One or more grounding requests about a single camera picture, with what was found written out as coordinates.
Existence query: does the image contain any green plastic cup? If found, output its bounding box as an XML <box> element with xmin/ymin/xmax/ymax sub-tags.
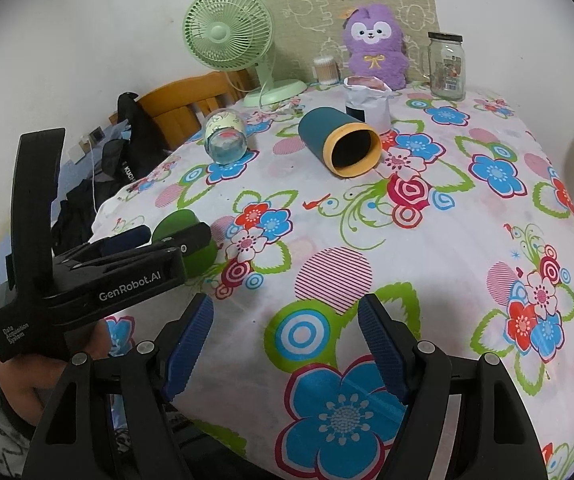
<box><xmin>151</xmin><ymin>209</ymin><xmax>217</xmax><ymax>280</ymax></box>

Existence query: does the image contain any clear printed party cup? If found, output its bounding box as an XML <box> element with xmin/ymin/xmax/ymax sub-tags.
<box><xmin>203</xmin><ymin>108</ymin><xmax>248</xmax><ymax>165</ymax></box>

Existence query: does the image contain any teal cup orange rim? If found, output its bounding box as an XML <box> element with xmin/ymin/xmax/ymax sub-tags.
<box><xmin>298</xmin><ymin>107</ymin><xmax>383</xmax><ymax>179</ymax></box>

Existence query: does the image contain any person's left hand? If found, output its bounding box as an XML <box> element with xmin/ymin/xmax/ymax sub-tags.
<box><xmin>0</xmin><ymin>318</ymin><xmax>114</xmax><ymax>428</ymax></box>

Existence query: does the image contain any black clothes pile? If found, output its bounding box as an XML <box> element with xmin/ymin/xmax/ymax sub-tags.
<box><xmin>52</xmin><ymin>92</ymin><xmax>168</xmax><ymax>256</ymax></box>

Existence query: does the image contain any orange wooden chair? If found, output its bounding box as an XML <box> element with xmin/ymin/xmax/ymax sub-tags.
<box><xmin>137</xmin><ymin>70</ymin><xmax>253</xmax><ymax>150</ymax></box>

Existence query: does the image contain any floral tablecloth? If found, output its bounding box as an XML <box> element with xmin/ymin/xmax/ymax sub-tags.
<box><xmin>93</xmin><ymin>87</ymin><xmax>574</xmax><ymax>479</ymax></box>

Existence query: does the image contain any green desk fan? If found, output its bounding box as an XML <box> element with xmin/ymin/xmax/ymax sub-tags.
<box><xmin>183</xmin><ymin>0</ymin><xmax>307</xmax><ymax>107</ymax></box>

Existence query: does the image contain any cotton swab container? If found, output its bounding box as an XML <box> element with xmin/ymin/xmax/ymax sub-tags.
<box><xmin>312</xmin><ymin>55</ymin><xmax>340</xmax><ymax>86</ymax></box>

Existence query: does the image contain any white foil pouch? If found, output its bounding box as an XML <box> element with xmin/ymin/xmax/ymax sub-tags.
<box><xmin>343</xmin><ymin>76</ymin><xmax>393</xmax><ymax>134</ymax></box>

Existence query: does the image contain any purple plush toy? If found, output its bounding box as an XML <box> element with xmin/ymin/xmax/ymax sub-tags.
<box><xmin>343</xmin><ymin>3</ymin><xmax>409</xmax><ymax>90</ymax></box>

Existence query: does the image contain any glass jar mug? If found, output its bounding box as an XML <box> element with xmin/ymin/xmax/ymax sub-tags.
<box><xmin>427</xmin><ymin>32</ymin><xmax>466</xmax><ymax>101</ymax></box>

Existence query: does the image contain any wall power socket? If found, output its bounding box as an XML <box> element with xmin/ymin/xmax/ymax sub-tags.
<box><xmin>88</xmin><ymin>127</ymin><xmax>104</xmax><ymax>145</ymax></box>

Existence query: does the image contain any white fan power cable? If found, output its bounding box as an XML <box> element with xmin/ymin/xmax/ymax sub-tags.
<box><xmin>224</xmin><ymin>56</ymin><xmax>309</xmax><ymax>111</ymax></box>

